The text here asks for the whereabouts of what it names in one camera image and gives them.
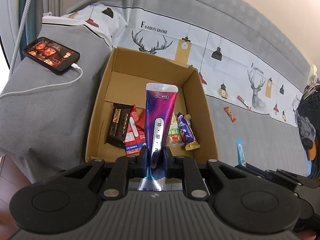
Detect clear rice cracker packet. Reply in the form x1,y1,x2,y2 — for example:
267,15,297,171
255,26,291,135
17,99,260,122
166,113,183,147

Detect black chocolate bar wrapper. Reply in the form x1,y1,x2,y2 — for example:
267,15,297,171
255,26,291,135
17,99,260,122
106,103,133,149

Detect purple chocolate wrapper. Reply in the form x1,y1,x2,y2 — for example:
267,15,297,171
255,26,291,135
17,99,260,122
177,112,189,143

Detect brown cardboard box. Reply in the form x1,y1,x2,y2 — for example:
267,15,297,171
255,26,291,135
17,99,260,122
85,47,219,164

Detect grey patterned sofa cover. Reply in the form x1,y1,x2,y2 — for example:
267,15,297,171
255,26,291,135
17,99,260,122
1,0,311,182

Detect small red orange candy bar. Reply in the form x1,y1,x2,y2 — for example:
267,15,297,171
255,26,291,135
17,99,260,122
224,106,236,122

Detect yellow snack bar wrapper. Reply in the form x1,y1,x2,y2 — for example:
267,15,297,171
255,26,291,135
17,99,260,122
184,114,200,151

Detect black smartphone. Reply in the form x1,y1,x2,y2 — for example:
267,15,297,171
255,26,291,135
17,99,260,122
23,37,80,75

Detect large red spicy snack packet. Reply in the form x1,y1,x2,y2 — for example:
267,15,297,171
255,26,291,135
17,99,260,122
125,105,146,155

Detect purple pink snack packet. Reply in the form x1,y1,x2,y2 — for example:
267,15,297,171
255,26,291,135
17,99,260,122
138,83,178,191

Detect thin red stick packet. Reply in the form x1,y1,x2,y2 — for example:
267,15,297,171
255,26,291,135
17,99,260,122
237,95,252,111

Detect white charging cable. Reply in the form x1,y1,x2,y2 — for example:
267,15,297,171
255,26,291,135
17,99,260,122
0,63,84,99

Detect light blue candy bar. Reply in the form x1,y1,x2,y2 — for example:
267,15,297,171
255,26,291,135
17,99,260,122
236,138,246,167

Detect braided steamer hose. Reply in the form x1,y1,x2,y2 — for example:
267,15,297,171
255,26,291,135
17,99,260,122
8,0,38,77

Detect small red square packet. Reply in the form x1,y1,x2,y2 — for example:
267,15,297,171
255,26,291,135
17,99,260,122
136,109,145,130

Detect grey curtain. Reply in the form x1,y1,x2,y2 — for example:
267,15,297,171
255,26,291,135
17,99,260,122
18,0,63,42

